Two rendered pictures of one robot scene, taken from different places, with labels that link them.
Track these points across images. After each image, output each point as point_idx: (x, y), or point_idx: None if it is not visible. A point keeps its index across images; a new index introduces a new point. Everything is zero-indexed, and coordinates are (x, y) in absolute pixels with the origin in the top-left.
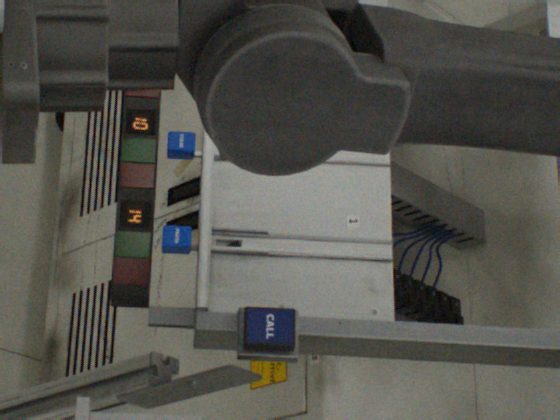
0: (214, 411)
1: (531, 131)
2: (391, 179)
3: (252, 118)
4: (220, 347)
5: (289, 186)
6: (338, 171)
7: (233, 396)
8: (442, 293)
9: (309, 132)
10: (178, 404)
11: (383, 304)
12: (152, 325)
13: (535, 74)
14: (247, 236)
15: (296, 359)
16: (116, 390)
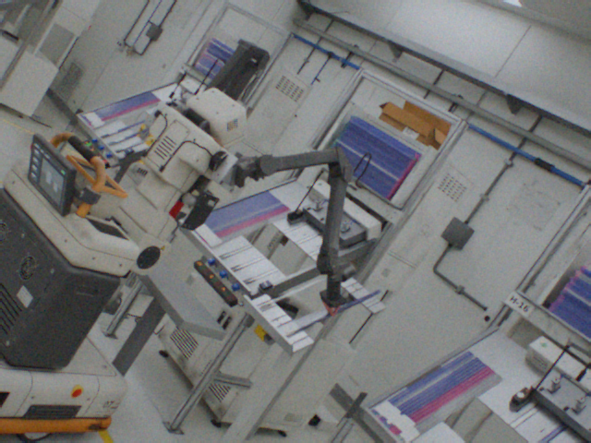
0: (258, 354)
1: (295, 163)
2: None
3: (266, 167)
4: None
5: (249, 269)
6: (257, 263)
7: (260, 347)
8: (289, 304)
9: (272, 167)
10: (247, 363)
11: (283, 276)
12: (241, 305)
13: (291, 156)
14: (248, 280)
15: (274, 288)
16: (241, 325)
